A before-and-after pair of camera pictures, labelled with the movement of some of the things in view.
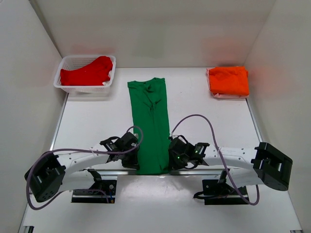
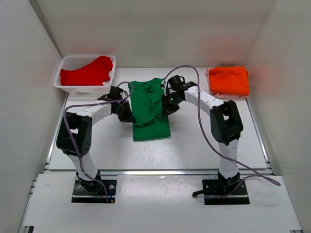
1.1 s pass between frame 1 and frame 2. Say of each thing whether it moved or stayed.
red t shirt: stayed
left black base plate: stayed
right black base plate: stayed
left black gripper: moved
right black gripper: moved
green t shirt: moved
